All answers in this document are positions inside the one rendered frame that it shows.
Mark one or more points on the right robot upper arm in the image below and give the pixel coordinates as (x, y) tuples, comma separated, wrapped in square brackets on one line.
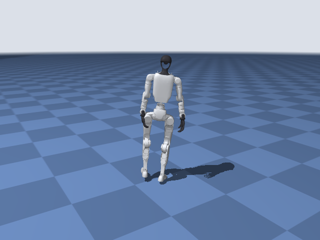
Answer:
[(178, 87)]

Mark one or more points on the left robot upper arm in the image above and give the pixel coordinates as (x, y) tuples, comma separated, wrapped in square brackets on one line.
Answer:
[(148, 85)]

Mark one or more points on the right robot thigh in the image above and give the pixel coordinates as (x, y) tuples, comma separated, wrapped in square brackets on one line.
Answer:
[(168, 131)]

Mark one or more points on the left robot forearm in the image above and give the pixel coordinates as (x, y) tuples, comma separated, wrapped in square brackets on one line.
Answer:
[(143, 103)]

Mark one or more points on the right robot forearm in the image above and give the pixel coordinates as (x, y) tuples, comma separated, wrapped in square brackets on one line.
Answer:
[(181, 108)]

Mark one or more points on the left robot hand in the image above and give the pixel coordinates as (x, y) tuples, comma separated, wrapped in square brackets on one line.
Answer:
[(142, 118)]

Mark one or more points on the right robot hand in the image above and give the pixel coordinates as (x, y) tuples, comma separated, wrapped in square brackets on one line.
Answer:
[(182, 123)]

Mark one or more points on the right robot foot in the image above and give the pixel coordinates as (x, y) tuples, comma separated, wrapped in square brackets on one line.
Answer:
[(161, 178)]

